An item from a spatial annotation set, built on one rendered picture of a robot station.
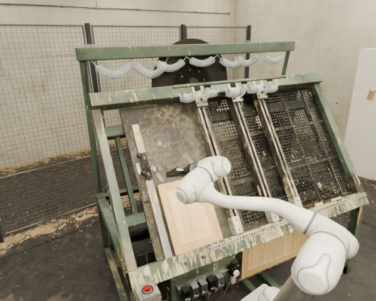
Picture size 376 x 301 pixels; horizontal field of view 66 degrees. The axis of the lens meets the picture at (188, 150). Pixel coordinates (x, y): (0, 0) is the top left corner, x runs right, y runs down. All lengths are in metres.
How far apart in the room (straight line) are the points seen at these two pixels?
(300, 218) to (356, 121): 4.41
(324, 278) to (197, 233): 1.20
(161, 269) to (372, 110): 4.33
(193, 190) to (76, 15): 5.77
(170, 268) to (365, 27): 6.03
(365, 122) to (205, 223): 3.91
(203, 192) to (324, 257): 0.49
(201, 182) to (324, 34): 6.39
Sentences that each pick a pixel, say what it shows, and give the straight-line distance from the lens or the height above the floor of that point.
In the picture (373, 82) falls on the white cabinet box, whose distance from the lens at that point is 5.40.
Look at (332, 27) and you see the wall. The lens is 7.29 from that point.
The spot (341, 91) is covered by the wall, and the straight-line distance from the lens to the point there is 7.18.
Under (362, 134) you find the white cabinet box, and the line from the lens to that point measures 5.57.
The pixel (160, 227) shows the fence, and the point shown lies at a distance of 2.02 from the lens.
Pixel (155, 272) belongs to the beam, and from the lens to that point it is 2.00.
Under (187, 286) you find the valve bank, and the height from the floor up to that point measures 0.76.
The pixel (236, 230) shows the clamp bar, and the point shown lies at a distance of 2.19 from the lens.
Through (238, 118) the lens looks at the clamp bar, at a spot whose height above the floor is 1.62.
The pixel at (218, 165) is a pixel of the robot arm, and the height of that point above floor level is 1.71.
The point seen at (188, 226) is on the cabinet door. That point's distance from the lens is 2.10.
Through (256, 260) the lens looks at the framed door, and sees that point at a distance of 2.83.
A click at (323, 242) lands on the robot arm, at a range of 1.14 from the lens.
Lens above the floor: 2.23
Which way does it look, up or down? 21 degrees down
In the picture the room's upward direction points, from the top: 1 degrees counter-clockwise
